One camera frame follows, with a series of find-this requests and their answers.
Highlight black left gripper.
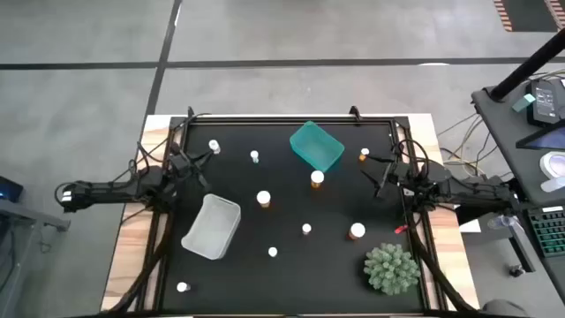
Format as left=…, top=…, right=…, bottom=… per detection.
left=167, top=151, right=215, bottom=193

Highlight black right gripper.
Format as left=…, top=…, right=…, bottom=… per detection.
left=366, top=154, right=418, bottom=198

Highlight white plastic bin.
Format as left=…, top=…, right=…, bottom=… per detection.
left=180, top=193, right=242, bottom=261

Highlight teal plastic bin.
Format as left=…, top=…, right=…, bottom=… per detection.
left=289, top=120, right=346, bottom=173

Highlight green artificial succulent plant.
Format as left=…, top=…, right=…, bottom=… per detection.
left=363, top=242, right=422, bottom=297

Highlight white paper sheet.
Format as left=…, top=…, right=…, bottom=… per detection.
left=458, top=219, right=482, bottom=234

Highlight black table mat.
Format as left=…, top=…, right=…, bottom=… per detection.
left=159, top=122, right=426, bottom=314

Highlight clear plastic water bottle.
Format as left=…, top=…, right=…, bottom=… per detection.
left=486, top=213, right=521, bottom=231

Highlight gray side desk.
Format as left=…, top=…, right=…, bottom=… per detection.
left=471, top=65, right=565, bottom=208

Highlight small teal box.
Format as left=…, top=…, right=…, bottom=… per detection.
left=511, top=93, right=537, bottom=113

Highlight black desk leg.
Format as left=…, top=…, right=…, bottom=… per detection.
left=454, top=176, right=538, bottom=274

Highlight white plastic piece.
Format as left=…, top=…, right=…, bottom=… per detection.
left=540, top=175, right=565, bottom=193

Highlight dark tablet screen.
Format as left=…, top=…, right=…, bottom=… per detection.
left=515, top=125, right=565, bottom=151

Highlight white round device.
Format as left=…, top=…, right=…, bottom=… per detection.
left=539, top=150, right=565, bottom=180

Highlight black round pole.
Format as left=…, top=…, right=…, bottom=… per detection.
left=489, top=28, right=565, bottom=102

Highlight backlit keyboard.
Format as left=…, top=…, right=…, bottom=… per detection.
left=525, top=206, right=565, bottom=258

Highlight black power adapter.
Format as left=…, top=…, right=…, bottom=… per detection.
left=528, top=78, right=564, bottom=128

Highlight gray metal stand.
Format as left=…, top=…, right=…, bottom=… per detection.
left=0, top=198, right=72, bottom=233

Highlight gray rounded object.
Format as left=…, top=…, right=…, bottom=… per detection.
left=482, top=299, right=526, bottom=318

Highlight dark blue-lit device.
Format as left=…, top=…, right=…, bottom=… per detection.
left=0, top=175, right=25, bottom=205

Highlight dark mat orange striped edges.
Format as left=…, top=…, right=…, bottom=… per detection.
left=493, top=0, right=565, bottom=33

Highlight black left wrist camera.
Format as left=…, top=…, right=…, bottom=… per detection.
left=170, top=154, right=191, bottom=173

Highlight black aluminium table frame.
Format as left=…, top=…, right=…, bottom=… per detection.
left=103, top=113, right=480, bottom=317

